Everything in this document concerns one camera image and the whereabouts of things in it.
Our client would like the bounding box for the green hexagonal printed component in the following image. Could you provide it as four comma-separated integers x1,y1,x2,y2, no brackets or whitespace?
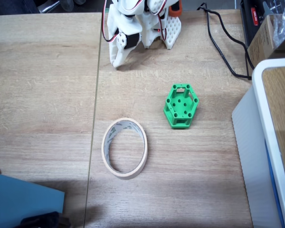
163,83,200,130

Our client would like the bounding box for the orange table clamp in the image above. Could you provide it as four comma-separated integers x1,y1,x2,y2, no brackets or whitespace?
168,0,183,17

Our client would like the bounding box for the chrome chair leg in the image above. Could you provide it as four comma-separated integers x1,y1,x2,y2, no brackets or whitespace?
37,0,61,14

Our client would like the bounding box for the person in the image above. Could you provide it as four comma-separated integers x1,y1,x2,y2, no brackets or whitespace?
0,0,38,16

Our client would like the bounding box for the black power supply box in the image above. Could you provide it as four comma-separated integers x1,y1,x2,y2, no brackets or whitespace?
239,0,276,48

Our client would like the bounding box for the beige masking tape roll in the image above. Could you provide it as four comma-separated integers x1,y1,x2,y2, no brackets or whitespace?
101,117,148,181

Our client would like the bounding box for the brown cardboard box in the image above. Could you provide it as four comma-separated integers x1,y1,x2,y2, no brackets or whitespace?
247,14,285,69

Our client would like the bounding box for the clear plastic bag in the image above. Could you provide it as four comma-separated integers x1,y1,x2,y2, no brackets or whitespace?
263,0,285,48

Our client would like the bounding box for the blue sheet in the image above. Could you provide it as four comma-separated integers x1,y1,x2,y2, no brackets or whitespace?
0,172,65,228

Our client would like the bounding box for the black power cable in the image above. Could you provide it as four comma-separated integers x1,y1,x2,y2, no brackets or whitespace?
196,2,253,80

